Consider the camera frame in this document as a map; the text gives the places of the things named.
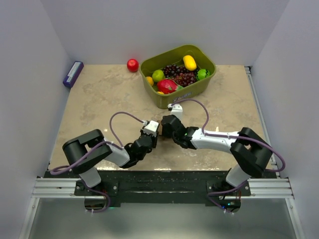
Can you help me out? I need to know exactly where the brown cardboard paper box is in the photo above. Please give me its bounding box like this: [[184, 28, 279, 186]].
[[158, 124, 167, 140]]

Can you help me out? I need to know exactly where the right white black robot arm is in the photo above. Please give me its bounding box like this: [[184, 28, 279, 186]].
[[160, 115, 272, 196]]

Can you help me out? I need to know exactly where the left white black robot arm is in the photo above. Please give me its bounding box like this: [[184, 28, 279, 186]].
[[62, 126, 158, 195]]

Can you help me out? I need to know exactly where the purple white rectangular box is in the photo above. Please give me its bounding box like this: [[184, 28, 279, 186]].
[[63, 61, 84, 89]]

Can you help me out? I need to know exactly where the red dragon fruit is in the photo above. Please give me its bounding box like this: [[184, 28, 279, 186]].
[[157, 79, 179, 94]]

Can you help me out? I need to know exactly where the small orange fruit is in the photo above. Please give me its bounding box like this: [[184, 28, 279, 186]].
[[146, 76, 154, 86]]

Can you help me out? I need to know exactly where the dark purple grape bunch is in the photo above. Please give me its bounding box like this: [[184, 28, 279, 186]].
[[162, 64, 199, 87]]

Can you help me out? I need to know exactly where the green lime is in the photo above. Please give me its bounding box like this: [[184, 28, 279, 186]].
[[152, 70, 165, 83]]

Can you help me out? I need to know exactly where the small green watermelon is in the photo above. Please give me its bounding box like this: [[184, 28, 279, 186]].
[[196, 69, 211, 81]]

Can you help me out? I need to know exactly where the yellow mango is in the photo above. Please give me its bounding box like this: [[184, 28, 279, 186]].
[[183, 55, 197, 71]]

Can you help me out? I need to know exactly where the red apple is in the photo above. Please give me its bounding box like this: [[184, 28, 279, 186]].
[[127, 58, 139, 72]]

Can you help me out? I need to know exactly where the olive green plastic bin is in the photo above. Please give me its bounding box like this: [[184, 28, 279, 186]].
[[139, 45, 216, 109]]

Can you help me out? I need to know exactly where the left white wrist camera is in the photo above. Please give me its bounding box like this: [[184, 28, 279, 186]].
[[143, 120, 159, 136]]

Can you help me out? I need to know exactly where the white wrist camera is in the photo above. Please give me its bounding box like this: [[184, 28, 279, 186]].
[[167, 104, 183, 120], [143, 120, 159, 136]]

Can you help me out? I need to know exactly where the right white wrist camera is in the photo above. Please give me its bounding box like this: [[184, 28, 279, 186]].
[[167, 104, 183, 120]]

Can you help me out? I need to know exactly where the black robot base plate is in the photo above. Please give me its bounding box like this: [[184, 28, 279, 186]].
[[43, 168, 251, 209]]

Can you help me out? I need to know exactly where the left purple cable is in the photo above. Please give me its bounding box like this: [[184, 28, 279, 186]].
[[49, 111, 148, 176]]

